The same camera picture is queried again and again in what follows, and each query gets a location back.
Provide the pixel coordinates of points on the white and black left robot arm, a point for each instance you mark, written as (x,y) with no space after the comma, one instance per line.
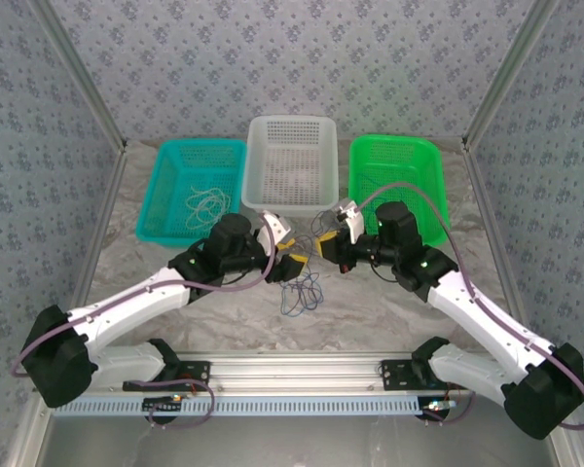
(126,301)

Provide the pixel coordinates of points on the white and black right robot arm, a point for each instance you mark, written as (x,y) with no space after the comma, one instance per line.
(482,326)

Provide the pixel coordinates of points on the green plastic basket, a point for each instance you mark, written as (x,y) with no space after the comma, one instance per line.
(394,160)

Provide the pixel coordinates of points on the white plastic basket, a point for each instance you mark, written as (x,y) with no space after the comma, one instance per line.
(292,160)

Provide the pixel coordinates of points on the teal plastic basket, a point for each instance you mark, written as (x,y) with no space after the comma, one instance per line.
(175,170)

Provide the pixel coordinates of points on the small black adapter board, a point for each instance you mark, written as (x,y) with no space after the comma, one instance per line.
(160,405)
(438,408)

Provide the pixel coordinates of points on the grey metal panel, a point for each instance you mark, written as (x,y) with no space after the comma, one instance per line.
(297,442)

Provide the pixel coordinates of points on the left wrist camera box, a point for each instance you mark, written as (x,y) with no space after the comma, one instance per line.
(277,226)

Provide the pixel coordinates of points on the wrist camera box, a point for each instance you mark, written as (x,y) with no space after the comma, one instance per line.
(353,221)
(277,226)

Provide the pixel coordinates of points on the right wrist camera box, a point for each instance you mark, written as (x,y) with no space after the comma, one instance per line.
(353,221)

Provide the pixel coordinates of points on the aluminium mounting rail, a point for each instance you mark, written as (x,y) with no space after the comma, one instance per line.
(297,372)

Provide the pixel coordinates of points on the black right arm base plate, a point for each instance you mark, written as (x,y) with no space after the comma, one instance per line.
(396,377)

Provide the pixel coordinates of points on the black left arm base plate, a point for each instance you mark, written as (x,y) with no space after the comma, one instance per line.
(194,372)

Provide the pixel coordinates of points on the aluminium frame post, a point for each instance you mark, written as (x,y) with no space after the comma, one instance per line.
(83,73)
(508,73)

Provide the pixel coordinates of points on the aluminium corner frame rail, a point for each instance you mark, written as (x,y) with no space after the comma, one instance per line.
(22,455)
(572,455)

